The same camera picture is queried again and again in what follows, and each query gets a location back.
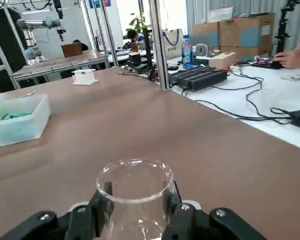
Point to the white paper bag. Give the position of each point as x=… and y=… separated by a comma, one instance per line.
x=173, y=43

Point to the green cloth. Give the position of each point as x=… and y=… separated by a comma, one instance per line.
x=14, y=116

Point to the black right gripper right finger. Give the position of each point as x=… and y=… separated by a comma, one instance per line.
x=189, y=225

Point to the aluminium frame post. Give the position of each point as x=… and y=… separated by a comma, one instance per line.
x=162, y=50

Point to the clear glass beaker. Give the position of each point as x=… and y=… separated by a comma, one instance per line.
x=134, y=197

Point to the green potted plant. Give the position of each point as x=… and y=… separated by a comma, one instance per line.
x=139, y=22

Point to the blue water bottle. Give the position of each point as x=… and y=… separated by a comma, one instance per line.
x=187, y=55

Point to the small cardboard box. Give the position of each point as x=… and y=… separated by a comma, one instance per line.
x=223, y=60

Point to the translucent white plastic box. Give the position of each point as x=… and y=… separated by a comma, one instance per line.
x=43, y=115

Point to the large cardboard box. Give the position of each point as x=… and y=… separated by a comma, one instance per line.
x=245, y=32

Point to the black tripod stand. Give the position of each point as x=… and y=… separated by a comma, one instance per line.
x=283, y=25

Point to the brown box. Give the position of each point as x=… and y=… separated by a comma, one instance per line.
x=70, y=50

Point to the white test tube rack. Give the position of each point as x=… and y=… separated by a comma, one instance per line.
x=84, y=77

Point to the person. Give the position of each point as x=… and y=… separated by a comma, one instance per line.
x=132, y=37
x=80, y=45

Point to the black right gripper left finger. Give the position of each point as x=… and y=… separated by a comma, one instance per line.
x=77, y=222

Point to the black power supply unit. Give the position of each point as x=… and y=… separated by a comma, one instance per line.
x=199, y=77

